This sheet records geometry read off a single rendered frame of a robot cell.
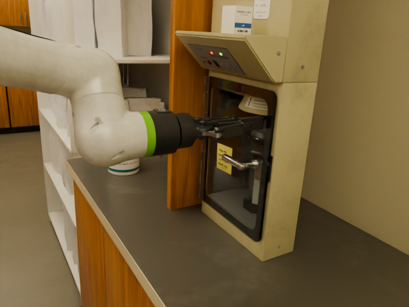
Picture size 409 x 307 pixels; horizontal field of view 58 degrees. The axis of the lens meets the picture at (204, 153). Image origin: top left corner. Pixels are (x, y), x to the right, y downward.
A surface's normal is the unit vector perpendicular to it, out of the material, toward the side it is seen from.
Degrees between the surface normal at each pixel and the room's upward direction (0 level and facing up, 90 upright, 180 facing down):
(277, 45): 90
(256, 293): 0
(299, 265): 0
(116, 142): 82
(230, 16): 90
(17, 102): 90
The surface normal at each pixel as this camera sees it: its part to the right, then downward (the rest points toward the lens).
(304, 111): 0.51, 0.29
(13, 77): 0.54, 0.76
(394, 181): -0.86, 0.12
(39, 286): 0.05, -0.95
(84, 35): 0.05, 0.39
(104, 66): 0.72, -0.14
